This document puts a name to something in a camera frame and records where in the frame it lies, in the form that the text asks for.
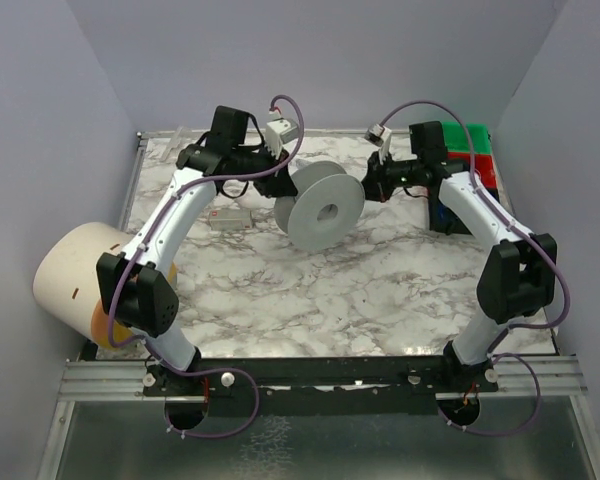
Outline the white perforated cable spool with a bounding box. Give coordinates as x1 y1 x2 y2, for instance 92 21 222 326
274 161 365 252

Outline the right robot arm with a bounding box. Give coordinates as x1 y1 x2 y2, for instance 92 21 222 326
362 121 557 368

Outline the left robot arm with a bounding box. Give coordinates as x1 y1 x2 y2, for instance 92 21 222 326
96 104 305 375

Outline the grey cardboard box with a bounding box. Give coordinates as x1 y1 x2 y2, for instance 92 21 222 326
208 209 254 231

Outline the green storage bin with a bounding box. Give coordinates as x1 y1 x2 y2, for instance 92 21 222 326
439 121 492 156

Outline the black storage bin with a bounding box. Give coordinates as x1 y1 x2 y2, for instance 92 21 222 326
427 189 471 235

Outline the red storage bin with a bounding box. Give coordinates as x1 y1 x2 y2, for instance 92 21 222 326
449 152 497 190

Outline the clear plastic T piece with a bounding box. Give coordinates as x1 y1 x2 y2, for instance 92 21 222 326
161 126 189 163

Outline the beige cylinder with orange disc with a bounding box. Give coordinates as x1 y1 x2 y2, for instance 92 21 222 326
33 222 196 358

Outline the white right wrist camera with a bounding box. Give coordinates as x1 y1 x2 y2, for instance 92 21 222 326
364 123 392 163

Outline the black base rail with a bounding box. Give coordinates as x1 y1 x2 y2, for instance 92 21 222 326
143 355 498 418

